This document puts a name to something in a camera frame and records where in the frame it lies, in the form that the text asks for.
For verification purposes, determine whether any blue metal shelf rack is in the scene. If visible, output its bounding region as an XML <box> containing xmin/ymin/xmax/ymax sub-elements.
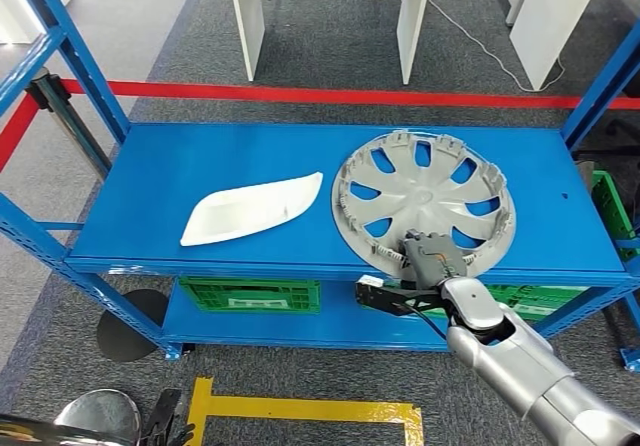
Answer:
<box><xmin>0</xmin><ymin>0</ymin><xmax>640</xmax><ymax>373</ymax></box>
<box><xmin>619</xmin><ymin>230</ymin><xmax>640</xmax><ymax>373</ymax></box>

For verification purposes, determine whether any yellow floor tape square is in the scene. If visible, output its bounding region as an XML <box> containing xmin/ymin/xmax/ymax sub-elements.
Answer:
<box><xmin>182</xmin><ymin>376</ymin><xmax>425</xmax><ymax>446</ymax></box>

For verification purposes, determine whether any white floor cable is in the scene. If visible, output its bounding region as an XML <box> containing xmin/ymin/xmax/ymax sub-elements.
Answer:
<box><xmin>427</xmin><ymin>0</ymin><xmax>568</xmax><ymax>93</ymax></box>

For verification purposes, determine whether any black-headed barrier stanchion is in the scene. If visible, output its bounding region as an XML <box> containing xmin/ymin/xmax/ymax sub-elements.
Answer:
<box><xmin>25</xmin><ymin>67</ymin><xmax>113</xmax><ymax>179</ymax></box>

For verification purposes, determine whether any green plastic crate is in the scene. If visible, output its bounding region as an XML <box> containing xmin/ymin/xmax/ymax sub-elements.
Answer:
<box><xmin>179</xmin><ymin>277</ymin><xmax>322</xmax><ymax>315</ymax></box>
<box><xmin>487</xmin><ymin>169</ymin><xmax>640</xmax><ymax>323</ymax></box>
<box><xmin>361</xmin><ymin>281</ymin><xmax>451</xmax><ymax>320</ymax></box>

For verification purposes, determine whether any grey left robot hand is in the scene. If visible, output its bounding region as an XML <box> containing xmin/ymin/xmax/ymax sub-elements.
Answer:
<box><xmin>141</xmin><ymin>388</ymin><xmax>197</xmax><ymax>446</ymax></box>

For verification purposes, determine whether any white curved plastic part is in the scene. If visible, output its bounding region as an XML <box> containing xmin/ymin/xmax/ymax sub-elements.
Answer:
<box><xmin>180</xmin><ymin>171</ymin><xmax>325</xmax><ymax>248</ymax></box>

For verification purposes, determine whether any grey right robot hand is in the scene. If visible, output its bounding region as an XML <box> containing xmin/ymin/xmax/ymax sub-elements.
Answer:
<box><xmin>401</xmin><ymin>229</ymin><xmax>469</xmax><ymax>293</ymax></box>

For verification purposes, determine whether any black round floor base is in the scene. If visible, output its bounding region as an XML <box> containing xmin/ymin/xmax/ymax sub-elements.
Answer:
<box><xmin>96</xmin><ymin>289</ymin><xmax>170</xmax><ymax>363</ymax></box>

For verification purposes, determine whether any red barrier belt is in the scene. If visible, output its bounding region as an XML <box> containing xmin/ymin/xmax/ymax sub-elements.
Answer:
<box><xmin>0</xmin><ymin>93</ymin><xmax>41</xmax><ymax>173</ymax></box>
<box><xmin>60</xmin><ymin>78</ymin><xmax>640</xmax><ymax>111</ymax></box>

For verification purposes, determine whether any chrome stanchion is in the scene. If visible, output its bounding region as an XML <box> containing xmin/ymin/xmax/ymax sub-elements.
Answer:
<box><xmin>0</xmin><ymin>388</ymin><xmax>143</xmax><ymax>446</ymax></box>

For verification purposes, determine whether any grey plastic wheel hubcap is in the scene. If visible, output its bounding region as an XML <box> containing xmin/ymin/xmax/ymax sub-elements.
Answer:
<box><xmin>331</xmin><ymin>129</ymin><xmax>517</xmax><ymax>282</ymax></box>

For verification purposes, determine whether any white desk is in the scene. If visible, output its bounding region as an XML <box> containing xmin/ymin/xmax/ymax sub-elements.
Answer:
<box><xmin>490</xmin><ymin>0</ymin><xmax>640</xmax><ymax>92</ymax></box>
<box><xmin>226</xmin><ymin>0</ymin><xmax>435</xmax><ymax>87</ymax></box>

